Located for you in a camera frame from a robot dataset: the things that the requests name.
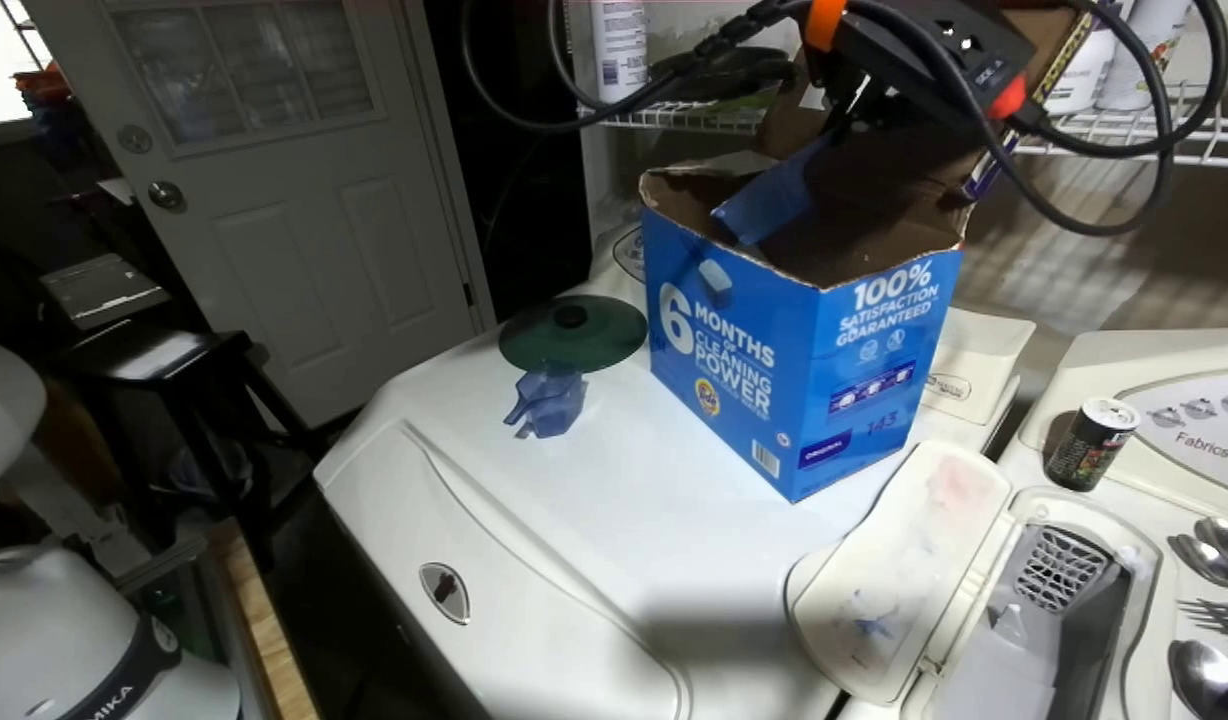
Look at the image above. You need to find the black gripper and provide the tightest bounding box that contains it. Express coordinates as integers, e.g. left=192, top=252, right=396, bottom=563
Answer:
left=799, top=76, right=957, bottom=175

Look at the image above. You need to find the blue cardboard detergent box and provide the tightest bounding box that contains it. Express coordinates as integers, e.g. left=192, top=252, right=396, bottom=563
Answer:
left=637, top=0, right=1104, bottom=509

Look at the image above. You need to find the white flat box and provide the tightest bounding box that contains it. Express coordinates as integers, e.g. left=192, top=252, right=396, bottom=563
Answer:
left=920, top=304, right=1043, bottom=458

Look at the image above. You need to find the grey flat box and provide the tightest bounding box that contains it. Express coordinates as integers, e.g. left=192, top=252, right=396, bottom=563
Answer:
left=37, top=249, right=173, bottom=337

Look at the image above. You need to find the black frying pan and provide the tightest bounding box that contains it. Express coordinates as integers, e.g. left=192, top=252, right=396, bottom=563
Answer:
left=644, top=44, right=799, bottom=103

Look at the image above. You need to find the tall white bottle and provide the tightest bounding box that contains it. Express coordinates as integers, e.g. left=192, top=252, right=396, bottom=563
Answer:
left=588, top=0, right=651, bottom=107

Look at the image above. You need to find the dark green round lid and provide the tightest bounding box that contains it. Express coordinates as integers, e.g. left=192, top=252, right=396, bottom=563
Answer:
left=494, top=292, right=651, bottom=377

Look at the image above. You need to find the white dryer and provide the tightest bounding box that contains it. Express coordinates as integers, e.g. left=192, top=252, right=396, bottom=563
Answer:
left=782, top=324, right=1228, bottom=720

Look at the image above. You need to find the small dark can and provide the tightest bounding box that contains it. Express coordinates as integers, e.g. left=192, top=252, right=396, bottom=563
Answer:
left=1040, top=392, right=1142, bottom=496

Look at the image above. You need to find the white hinged dryer flap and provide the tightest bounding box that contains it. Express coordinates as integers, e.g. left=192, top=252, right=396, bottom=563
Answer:
left=782, top=435, right=1017, bottom=713

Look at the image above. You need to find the grey lint screen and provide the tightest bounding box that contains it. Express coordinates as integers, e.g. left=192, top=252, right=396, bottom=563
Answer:
left=928, top=487, right=1165, bottom=720

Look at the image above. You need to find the white washing machine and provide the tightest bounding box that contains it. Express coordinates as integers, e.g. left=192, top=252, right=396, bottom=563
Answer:
left=307, top=216, right=1043, bottom=720

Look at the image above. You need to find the metal fork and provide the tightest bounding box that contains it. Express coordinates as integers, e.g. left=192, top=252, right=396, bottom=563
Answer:
left=1175, top=597, right=1228, bottom=642

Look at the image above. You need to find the large metal spoon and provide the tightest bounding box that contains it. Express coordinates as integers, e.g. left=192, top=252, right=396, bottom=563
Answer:
left=1165, top=637, right=1228, bottom=720

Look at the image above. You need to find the black side table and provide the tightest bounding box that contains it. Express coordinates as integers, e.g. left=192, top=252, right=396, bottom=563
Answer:
left=46, top=324, right=326, bottom=535

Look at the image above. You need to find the wooden platform board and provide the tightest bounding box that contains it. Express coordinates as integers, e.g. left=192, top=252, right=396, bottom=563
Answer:
left=206, top=517, right=323, bottom=720

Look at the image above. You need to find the orange camera mount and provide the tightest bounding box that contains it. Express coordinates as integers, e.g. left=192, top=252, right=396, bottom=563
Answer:
left=799, top=0, right=853, bottom=58

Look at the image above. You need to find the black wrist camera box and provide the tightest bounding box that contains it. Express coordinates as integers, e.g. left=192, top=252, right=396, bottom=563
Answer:
left=822, top=0, right=1043, bottom=130

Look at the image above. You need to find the orange cable plug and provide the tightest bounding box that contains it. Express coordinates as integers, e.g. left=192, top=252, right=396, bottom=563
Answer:
left=988, top=74, right=1032, bottom=130

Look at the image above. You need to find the black camera cable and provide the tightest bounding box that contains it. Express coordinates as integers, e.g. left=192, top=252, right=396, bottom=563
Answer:
left=889, top=0, right=1228, bottom=241
left=455, top=0, right=826, bottom=138

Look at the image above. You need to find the white wire shelf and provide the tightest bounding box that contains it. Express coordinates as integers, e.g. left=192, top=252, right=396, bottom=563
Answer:
left=577, top=76, right=1228, bottom=175

